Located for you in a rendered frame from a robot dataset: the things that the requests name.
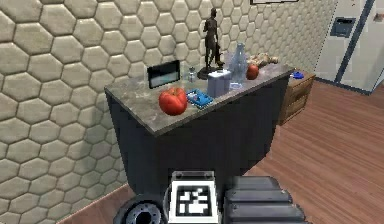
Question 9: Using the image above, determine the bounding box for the large red tomato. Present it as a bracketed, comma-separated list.
[158, 86, 189, 117]

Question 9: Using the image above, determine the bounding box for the tan knobbly root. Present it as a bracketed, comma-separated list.
[247, 53, 280, 69]

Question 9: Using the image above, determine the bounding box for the dark bronze figure statue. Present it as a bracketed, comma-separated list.
[197, 7, 225, 81]

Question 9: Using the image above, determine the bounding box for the pale blue box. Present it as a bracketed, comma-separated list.
[207, 69, 232, 99]

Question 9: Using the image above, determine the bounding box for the wooden crate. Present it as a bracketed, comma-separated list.
[278, 70, 316, 126]

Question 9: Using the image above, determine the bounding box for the white fridge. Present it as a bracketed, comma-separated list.
[313, 0, 384, 96]

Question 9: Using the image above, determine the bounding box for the blue flat card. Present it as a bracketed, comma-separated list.
[186, 88, 215, 110]

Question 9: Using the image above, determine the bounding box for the black counter with marble top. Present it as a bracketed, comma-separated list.
[104, 63, 296, 201]

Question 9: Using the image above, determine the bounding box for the small glass shaker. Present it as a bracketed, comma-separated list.
[187, 66, 197, 84]

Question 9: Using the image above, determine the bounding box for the small black framed screen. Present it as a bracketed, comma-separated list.
[146, 59, 182, 90]

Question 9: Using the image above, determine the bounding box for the small red apple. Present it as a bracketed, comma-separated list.
[246, 64, 260, 81]

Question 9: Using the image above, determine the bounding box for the clear glass bottle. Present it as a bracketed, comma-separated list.
[228, 42, 249, 90]

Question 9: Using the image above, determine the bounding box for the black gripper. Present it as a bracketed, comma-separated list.
[113, 195, 169, 224]

